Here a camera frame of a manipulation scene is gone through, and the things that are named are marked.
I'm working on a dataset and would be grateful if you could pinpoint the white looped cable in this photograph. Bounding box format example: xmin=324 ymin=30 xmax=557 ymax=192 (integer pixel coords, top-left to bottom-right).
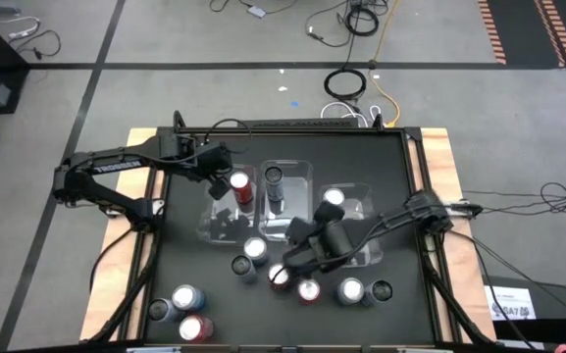
xmin=320 ymin=100 xmax=382 ymax=126

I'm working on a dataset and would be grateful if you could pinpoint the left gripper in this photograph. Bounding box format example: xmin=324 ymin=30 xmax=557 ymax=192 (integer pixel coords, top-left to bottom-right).
xmin=193 ymin=141 xmax=234 ymax=201

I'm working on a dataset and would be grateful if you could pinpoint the silver and blue can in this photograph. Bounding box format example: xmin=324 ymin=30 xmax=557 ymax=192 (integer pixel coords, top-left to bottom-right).
xmin=335 ymin=277 xmax=366 ymax=307
xmin=171 ymin=283 xmax=208 ymax=314
xmin=321 ymin=186 xmax=346 ymax=208
xmin=242 ymin=236 xmax=270 ymax=266

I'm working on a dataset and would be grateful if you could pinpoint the yellow floor cable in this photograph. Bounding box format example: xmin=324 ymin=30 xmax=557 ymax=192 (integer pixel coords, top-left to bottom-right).
xmin=368 ymin=0 xmax=402 ymax=127

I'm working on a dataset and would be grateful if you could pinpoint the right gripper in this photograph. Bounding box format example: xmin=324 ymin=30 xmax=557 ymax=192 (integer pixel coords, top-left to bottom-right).
xmin=286 ymin=199 xmax=357 ymax=271

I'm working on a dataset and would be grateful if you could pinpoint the white paper sign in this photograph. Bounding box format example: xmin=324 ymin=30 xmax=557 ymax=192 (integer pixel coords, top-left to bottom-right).
xmin=483 ymin=285 xmax=538 ymax=323

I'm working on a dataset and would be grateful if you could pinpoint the black metal table frame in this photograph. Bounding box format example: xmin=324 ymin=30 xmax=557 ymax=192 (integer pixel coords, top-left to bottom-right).
xmin=83 ymin=110 xmax=499 ymax=353

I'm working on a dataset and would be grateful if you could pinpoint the black power strip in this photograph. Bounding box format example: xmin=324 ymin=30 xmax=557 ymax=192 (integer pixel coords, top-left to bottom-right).
xmin=250 ymin=117 xmax=361 ymax=129

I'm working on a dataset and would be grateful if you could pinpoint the white thin cable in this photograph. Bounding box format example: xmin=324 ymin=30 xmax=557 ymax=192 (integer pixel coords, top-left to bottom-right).
xmin=0 ymin=15 xmax=42 ymax=41

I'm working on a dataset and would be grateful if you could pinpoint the red Fanta soda can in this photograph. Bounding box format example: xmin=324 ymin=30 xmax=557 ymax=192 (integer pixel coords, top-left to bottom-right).
xmin=296 ymin=277 xmax=322 ymax=306
xmin=178 ymin=314 xmax=215 ymax=343
xmin=228 ymin=170 xmax=256 ymax=206
xmin=267 ymin=263 xmax=293 ymax=291

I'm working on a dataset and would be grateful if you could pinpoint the black box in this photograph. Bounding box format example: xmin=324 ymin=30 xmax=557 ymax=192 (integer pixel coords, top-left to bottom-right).
xmin=483 ymin=275 xmax=566 ymax=344

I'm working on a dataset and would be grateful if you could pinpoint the black thin cable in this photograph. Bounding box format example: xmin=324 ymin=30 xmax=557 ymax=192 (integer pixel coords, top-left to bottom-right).
xmin=10 ymin=28 xmax=63 ymax=63

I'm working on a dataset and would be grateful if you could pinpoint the clear plastic bin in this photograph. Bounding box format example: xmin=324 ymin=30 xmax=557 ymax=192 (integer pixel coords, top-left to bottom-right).
xmin=317 ymin=181 xmax=386 ymax=270
xmin=259 ymin=158 xmax=314 ymax=242
xmin=196 ymin=163 xmax=260 ymax=247

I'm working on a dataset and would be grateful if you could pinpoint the light wooden base board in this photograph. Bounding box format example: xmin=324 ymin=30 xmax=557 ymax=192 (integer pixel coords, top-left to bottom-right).
xmin=79 ymin=126 xmax=498 ymax=343

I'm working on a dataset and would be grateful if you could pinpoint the black coiled cable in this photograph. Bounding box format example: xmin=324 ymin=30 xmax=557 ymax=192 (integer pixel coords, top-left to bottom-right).
xmin=343 ymin=7 xmax=380 ymax=38
xmin=324 ymin=68 xmax=367 ymax=102

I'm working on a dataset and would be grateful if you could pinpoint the black orange-striped floor mat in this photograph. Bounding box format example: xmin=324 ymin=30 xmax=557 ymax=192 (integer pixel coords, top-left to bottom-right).
xmin=477 ymin=0 xmax=566 ymax=70

